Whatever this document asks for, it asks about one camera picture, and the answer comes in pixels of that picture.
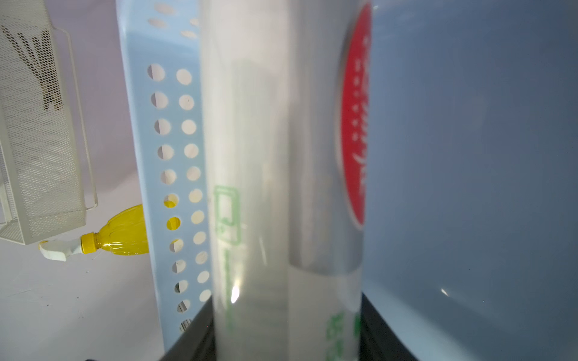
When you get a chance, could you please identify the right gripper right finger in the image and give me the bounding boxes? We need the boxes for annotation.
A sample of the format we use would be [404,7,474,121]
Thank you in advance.
[359,293,417,361]

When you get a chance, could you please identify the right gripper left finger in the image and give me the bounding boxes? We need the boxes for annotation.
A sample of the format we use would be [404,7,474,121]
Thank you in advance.
[160,297,216,361]

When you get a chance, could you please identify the white wrap roll large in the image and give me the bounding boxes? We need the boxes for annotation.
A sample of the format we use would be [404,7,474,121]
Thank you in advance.
[200,1,372,360]

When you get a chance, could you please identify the light blue plastic basket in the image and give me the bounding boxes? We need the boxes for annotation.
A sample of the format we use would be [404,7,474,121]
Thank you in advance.
[117,1,577,360]

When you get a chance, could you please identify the yellow spray bottle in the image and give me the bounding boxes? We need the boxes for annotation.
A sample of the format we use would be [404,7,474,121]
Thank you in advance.
[39,205,149,262]

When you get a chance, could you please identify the white mesh two-tier shelf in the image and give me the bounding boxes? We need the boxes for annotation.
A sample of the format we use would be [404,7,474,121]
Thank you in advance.
[1,1,89,245]

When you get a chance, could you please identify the brown sticks in shelf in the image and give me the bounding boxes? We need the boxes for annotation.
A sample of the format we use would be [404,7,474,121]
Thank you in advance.
[1,26,63,111]

